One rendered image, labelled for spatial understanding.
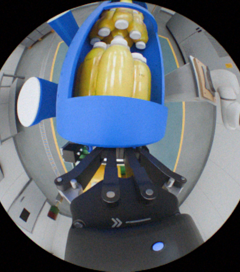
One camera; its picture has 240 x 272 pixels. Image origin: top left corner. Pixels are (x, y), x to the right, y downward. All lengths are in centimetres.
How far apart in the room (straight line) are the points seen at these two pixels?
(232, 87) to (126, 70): 60
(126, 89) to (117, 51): 8
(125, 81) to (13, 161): 346
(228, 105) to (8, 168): 402
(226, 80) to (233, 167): 257
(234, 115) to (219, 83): 20
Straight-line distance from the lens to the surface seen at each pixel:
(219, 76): 65
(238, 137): 283
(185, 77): 73
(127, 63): 17
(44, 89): 50
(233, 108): 65
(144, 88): 21
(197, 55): 209
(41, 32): 371
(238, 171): 301
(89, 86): 20
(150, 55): 39
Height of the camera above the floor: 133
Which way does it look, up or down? 73 degrees down
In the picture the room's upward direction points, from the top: 169 degrees clockwise
